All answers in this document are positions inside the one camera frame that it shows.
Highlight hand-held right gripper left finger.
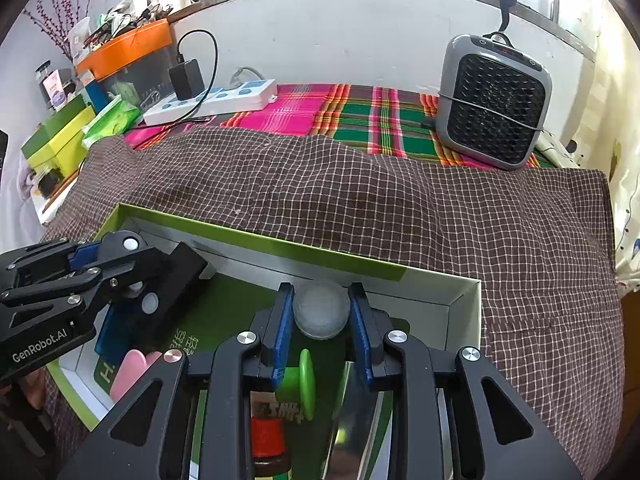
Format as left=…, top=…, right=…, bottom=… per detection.
left=57, top=282, right=296, bottom=480

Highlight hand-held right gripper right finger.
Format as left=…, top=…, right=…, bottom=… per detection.
left=347, top=282, right=584, bottom=480

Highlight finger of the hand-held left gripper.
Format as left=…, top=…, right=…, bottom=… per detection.
left=0, top=239, right=109, bottom=292
left=0, top=264, right=133, bottom=347

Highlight small translucent white jar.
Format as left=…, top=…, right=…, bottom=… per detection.
left=292, top=279, right=350, bottom=340

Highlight brown medicine bottle red cap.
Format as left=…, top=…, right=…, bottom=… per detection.
left=249, top=392, right=294, bottom=480

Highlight green and white shallow box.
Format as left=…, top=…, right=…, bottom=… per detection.
left=44, top=203, right=484, bottom=480

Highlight person's left hand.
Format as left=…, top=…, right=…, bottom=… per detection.
left=22, top=370, right=48, bottom=401

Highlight green and white suction stamp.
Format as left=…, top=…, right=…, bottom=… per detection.
left=277, top=348, right=317, bottom=424

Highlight blue rectangular case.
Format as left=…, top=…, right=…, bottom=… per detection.
left=93, top=304, right=133, bottom=369

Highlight pink oval case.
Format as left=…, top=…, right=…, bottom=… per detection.
left=109, top=349, right=164, bottom=404

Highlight yellow-green box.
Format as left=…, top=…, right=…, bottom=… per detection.
left=27, top=105, right=97, bottom=182

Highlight brown checkered blanket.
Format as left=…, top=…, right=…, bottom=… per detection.
left=39, top=124, right=629, bottom=480

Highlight dark green box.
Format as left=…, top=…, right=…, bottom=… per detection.
left=20, top=95, right=88, bottom=158

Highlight green tissue packet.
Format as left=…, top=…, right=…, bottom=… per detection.
left=80, top=95, right=141, bottom=151

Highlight purple label carton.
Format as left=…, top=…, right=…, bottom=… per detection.
left=42, top=69, right=72, bottom=112

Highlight glass jar with dark lid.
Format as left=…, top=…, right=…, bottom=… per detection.
left=34, top=60, right=57, bottom=111

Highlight orange lidded storage bin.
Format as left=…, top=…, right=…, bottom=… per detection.
left=74, top=18, right=174, bottom=107

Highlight colourful plaid cloth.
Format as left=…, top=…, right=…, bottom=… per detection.
left=123, top=82, right=557, bottom=169

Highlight black charger adapter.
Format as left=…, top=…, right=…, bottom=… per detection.
left=168, top=58, right=205, bottom=102

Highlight white power strip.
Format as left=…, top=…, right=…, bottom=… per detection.
left=142, top=78, right=279, bottom=127

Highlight dried purple flower branches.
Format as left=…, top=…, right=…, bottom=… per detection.
left=22, top=0, right=102, bottom=62

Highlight clutter pile on bin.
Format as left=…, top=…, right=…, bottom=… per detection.
left=67, top=0, right=176, bottom=56

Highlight grey space heater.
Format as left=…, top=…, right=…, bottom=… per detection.
left=435, top=33, right=554, bottom=171

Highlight wooden cabinet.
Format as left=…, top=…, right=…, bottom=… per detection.
left=617, top=285, right=640, bottom=441

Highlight heart print curtain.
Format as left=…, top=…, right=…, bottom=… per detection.
left=541, top=0, right=640, bottom=297

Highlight black charger cable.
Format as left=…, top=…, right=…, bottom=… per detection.
left=177, top=29, right=219, bottom=113

